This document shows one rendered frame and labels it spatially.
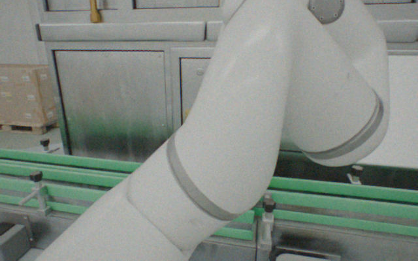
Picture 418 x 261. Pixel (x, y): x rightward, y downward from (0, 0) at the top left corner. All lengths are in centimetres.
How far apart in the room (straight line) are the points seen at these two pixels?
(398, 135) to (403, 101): 10
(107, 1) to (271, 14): 82
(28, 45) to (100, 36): 444
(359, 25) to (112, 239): 29
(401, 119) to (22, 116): 448
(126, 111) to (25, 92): 359
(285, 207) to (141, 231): 59
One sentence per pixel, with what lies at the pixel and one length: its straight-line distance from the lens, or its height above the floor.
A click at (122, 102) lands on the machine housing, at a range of 97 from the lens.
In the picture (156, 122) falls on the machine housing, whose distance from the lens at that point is 93.
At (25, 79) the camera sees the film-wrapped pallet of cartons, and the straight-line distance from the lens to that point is 444.
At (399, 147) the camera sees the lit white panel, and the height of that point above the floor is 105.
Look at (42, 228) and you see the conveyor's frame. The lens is 93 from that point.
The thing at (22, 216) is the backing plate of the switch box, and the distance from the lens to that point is 95.
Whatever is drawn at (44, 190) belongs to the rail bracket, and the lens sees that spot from 85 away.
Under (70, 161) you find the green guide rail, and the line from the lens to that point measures 101.
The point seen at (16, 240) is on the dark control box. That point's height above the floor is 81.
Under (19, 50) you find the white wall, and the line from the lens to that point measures 549.
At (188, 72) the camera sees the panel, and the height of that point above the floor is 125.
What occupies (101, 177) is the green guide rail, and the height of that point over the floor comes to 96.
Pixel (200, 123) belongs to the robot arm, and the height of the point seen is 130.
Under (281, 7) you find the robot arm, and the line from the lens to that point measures 19.
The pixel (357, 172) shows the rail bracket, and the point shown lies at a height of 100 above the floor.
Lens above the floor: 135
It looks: 18 degrees down
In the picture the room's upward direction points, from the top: straight up
